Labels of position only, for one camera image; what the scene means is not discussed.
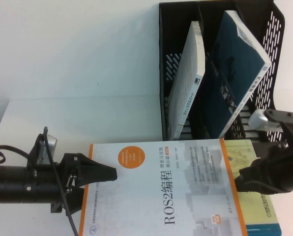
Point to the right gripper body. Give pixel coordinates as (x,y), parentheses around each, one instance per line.
(286,167)

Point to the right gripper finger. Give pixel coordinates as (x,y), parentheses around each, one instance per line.
(254,184)
(254,168)

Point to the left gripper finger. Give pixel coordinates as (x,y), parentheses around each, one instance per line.
(77,199)
(99,173)

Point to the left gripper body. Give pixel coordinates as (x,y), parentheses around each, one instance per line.
(69,167)

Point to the yellow teal mechanisms book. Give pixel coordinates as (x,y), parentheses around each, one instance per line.
(257,216)

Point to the white orange ROS2 book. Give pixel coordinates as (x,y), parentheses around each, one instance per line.
(161,191)

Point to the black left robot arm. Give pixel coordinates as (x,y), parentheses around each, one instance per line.
(13,184)

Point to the black perforated book stand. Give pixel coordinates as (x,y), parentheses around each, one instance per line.
(272,81)

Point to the dark teal book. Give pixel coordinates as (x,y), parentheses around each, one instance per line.
(225,81)

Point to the white paperback book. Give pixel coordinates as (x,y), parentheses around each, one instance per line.
(188,81)

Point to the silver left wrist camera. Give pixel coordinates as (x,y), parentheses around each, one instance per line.
(50,147)

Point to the black left camera bracket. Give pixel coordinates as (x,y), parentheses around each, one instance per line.
(34,152)

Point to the black camera bracket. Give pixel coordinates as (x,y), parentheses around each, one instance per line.
(289,118)
(34,152)

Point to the black right camera bracket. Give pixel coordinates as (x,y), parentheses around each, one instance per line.
(289,118)

